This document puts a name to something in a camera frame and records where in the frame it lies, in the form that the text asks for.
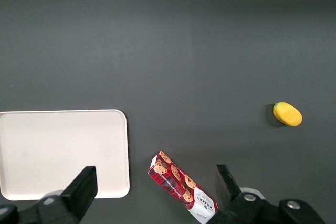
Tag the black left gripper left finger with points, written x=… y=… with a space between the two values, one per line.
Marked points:
x=78 y=190

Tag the red Walkers cookie box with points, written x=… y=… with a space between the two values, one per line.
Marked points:
x=178 y=182

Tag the white rectangular plastic tray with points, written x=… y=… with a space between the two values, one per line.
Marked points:
x=60 y=150

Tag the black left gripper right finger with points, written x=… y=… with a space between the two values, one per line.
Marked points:
x=228 y=192

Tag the yellow toy mango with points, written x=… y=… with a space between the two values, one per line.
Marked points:
x=288 y=115

